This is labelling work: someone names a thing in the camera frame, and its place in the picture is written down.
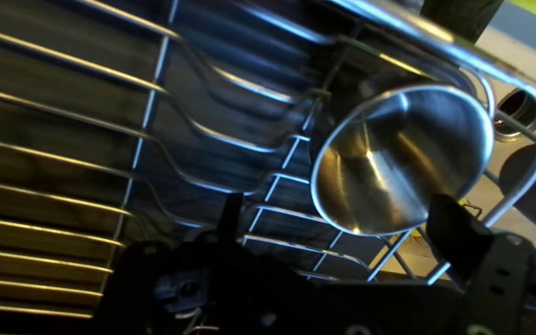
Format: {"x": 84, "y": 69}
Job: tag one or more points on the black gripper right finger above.
{"x": 460, "y": 240}

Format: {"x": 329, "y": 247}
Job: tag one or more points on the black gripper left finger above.
{"x": 229, "y": 218}

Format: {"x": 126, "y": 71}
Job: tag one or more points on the silver metal bowl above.
{"x": 376, "y": 162}

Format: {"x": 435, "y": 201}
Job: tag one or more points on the metal dish drying rack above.
{"x": 126, "y": 123}

